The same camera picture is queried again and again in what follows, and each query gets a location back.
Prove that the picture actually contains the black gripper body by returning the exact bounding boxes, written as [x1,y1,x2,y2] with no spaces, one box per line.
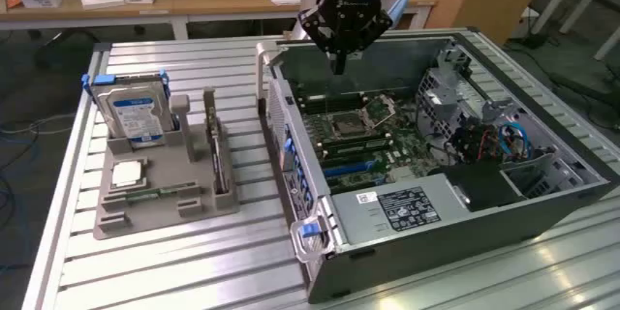
[317,0,392,53]

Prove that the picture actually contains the graphics card with fan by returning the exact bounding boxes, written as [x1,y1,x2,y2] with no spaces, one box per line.
[201,86,232,195]

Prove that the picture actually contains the wooden desk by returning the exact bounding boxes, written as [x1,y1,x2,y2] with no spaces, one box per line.
[0,0,440,41]

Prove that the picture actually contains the metal socket cover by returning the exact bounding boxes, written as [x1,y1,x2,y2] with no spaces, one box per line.
[360,92,402,126]

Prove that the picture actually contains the silver drive cage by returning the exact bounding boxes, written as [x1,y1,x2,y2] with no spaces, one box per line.
[414,46,493,136]

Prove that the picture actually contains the CPU socket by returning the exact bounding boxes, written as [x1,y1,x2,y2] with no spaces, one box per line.
[328,110,373,141]

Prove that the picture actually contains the RAM stick with white label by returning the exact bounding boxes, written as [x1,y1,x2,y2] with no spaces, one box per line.
[320,136,392,153]

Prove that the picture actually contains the green motherboard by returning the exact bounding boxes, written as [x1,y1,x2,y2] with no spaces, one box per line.
[289,86,458,197]

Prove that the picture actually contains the blue long expansion slot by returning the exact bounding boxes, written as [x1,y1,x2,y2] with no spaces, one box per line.
[321,159,377,177]

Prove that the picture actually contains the silver chipset heatsink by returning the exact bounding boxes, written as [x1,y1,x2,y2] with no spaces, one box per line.
[386,168,417,182]

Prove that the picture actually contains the hard disk in blue caddy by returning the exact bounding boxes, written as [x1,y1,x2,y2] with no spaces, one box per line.
[80,69,172,150]

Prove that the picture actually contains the black stand base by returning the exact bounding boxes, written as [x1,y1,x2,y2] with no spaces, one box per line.
[549,70,620,107]

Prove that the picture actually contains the grey parts rack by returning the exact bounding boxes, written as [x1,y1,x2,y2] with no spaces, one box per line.
[90,94,242,241]

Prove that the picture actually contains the black office chair base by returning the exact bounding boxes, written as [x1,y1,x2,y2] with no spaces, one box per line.
[32,28,101,70]

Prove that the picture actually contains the grey power supply unit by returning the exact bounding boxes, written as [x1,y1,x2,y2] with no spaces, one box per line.
[330,174,472,246]

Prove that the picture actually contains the silver disk bay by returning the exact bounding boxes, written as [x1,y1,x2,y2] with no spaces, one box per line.
[497,152,585,200]

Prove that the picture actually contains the silver CPU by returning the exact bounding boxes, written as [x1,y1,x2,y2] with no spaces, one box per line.
[112,161,144,186]

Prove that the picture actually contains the green RAM stick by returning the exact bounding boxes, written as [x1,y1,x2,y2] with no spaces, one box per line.
[124,186,184,203]

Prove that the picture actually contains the open dark PC case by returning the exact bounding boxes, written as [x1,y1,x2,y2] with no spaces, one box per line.
[254,32,612,306]

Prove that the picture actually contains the red disk wire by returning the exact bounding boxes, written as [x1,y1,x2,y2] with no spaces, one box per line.
[476,126,490,161]

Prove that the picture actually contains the blue disk wire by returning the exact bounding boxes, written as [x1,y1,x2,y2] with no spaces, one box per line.
[497,122,534,161]

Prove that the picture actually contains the white floor cable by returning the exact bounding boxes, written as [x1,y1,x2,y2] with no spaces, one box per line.
[0,113,73,136]

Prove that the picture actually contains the blue floor cable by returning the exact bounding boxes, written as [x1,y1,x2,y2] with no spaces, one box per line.
[0,131,42,274]

